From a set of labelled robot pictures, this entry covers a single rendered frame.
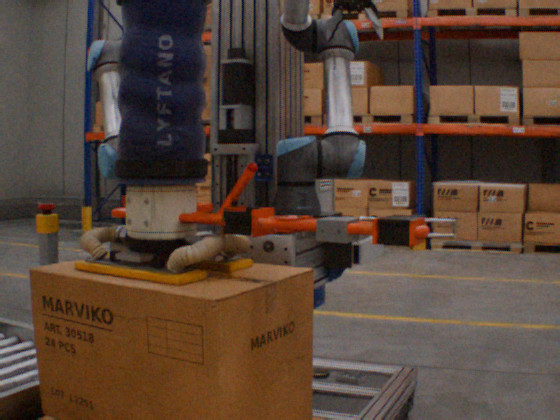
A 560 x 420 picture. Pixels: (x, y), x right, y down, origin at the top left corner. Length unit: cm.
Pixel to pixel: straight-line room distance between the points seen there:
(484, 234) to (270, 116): 649
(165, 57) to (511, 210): 721
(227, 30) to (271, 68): 22
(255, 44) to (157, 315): 115
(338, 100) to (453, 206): 654
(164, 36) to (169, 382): 77
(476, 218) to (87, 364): 726
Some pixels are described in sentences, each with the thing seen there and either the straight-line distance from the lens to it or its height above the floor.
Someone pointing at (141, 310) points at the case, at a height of 89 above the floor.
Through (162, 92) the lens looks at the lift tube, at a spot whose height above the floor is 136.
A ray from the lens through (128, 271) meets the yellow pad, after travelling 152.
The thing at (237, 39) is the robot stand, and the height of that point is 161.
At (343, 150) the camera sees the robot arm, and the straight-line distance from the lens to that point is 200.
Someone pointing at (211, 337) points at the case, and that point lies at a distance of 133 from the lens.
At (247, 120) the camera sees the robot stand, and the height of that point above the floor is 133.
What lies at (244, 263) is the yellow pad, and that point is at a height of 96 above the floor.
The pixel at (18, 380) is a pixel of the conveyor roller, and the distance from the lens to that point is 211.
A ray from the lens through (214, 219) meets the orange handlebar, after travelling 149.
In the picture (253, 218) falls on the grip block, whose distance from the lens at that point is 142.
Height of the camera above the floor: 122
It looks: 5 degrees down
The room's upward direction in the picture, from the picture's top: straight up
